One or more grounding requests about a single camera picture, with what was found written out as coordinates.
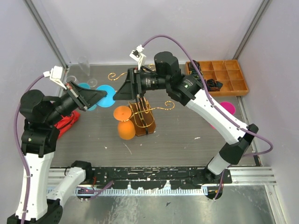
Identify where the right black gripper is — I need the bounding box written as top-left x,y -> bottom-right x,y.
113,68 -> 169,101

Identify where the clear wine glass front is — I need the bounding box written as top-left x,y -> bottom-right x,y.
78,56 -> 90,76

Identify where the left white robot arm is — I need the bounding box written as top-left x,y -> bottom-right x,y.
7,82 -> 107,224

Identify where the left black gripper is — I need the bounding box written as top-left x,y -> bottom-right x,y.
46,79 -> 108,125

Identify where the gold wine glass rack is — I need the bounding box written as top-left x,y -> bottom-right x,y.
107,63 -> 175,136

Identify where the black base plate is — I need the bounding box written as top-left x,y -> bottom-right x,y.
78,166 -> 232,190

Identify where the pink wine glass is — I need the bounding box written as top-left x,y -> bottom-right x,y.
220,101 -> 236,115

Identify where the light blue wine glass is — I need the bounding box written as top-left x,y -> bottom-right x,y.
78,83 -> 97,111

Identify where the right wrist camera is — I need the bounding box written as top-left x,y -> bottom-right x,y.
129,45 -> 146,70

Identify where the red cloth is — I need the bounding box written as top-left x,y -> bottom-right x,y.
54,110 -> 81,139

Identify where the wooden compartment tray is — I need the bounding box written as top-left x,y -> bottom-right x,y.
197,60 -> 249,97

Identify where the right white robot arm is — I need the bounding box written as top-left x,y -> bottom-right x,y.
114,50 -> 258,184

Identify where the orange wine glass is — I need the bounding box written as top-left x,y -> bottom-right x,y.
113,105 -> 135,140

